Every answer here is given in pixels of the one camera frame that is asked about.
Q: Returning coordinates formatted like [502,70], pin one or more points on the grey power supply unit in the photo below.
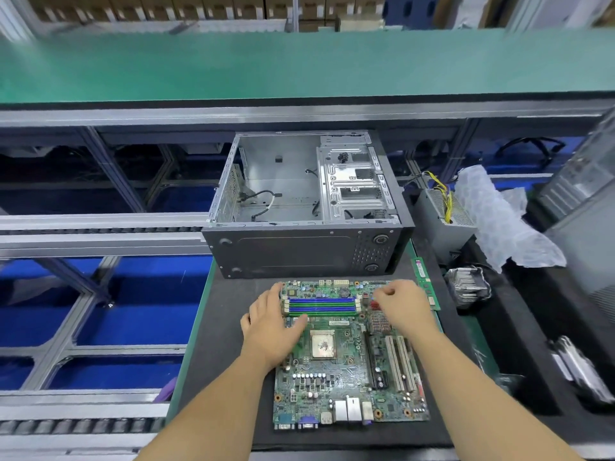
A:
[440,235]

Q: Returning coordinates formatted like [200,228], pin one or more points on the dark grey case side panel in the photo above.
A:
[586,249]

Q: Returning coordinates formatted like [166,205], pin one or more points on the small purple object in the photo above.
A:
[166,390]

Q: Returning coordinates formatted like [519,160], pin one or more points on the small metal bracket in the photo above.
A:
[506,383]

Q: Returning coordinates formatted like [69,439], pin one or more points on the black and silver computer case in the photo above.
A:
[298,249]

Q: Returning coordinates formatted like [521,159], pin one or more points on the metal heatsink cooler fan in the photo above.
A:
[469,288]

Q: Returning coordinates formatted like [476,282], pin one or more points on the green conveyor belt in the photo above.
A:
[288,67]

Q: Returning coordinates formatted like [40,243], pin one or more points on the small gold CPU chip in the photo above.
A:
[323,344]

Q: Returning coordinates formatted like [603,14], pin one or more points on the person's right forearm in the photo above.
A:
[490,403]

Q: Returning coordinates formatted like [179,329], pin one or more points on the silver hard drive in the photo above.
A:
[581,371]

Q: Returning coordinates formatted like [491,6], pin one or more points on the stack of cardboard boxes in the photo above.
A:
[192,4]

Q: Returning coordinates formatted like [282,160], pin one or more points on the person's right hand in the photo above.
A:
[408,310]

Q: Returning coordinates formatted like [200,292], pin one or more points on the green motherboard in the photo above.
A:
[336,398]

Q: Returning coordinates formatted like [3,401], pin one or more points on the white bubble wrap bag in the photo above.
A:
[505,221]

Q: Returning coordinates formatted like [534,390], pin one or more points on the green RAM stick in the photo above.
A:
[426,281]

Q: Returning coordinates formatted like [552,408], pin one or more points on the grey computer tower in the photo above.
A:
[581,168]

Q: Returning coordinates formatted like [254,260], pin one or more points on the person's left forearm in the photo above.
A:
[216,413]

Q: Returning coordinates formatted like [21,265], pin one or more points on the aluminium roller conveyor rail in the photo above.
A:
[96,235]

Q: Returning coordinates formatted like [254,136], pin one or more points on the person's left hand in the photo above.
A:
[269,329]

